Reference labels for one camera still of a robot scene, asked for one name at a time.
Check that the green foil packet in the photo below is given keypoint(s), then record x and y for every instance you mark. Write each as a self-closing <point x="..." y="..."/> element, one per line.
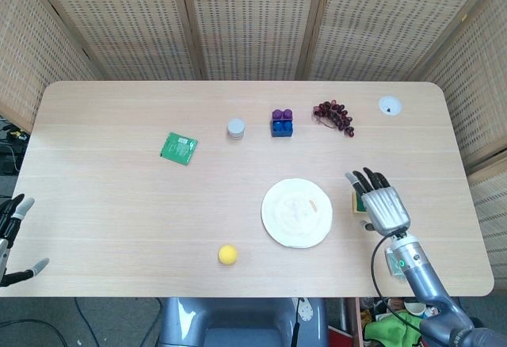
<point x="178" y="149"/>

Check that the white metal bracket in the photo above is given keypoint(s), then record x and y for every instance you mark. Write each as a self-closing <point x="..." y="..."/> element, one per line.
<point x="305" y="311"/>

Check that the purple toy building block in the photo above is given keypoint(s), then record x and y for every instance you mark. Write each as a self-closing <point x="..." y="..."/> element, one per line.
<point x="282" y="114"/>

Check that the grey robot torso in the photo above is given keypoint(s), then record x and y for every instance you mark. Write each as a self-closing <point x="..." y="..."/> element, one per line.
<point x="237" y="323"/>

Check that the yellow foam ball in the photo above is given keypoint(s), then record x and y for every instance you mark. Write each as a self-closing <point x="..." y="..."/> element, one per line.
<point x="228" y="254"/>

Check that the bright green cloth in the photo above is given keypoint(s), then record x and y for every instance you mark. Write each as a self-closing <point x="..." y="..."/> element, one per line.
<point x="388" y="327"/>

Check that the dark red grape bunch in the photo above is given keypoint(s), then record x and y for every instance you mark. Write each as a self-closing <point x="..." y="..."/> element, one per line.
<point x="336" y="115"/>

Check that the white paper cup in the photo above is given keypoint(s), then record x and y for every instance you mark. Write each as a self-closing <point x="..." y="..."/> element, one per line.
<point x="414" y="308"/>

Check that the small white jar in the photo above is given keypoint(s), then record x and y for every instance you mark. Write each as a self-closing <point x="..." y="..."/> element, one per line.
<point x="236" y="127"/>

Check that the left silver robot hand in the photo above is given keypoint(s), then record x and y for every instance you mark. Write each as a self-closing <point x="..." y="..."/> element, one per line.
<point x="12" y="214"/>

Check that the white paper plate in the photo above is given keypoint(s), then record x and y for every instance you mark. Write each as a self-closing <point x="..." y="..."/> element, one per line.
<point x="297" y="220"/>

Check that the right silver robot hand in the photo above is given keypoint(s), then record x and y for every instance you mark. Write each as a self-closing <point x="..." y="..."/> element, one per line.
<point x="386" y="208"/>

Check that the red box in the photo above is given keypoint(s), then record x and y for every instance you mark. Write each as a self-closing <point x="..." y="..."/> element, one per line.
<point x="342" y="339"/>

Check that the blue plastic toy brick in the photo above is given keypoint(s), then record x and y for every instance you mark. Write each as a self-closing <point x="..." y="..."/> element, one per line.
<point x="282" y="129"/>

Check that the woven folding screen panel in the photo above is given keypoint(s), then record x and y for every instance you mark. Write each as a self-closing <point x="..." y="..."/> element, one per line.
<point x="475" y="85"/>
<point x="24" y="46"/>
<point x="253" y="18"/>
<point x="126" y="18"/>
<point x="376" y="18"/>

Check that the yellow green sponge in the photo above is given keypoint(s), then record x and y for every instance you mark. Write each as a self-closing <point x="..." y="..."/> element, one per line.
<point x="359" y="204"/>

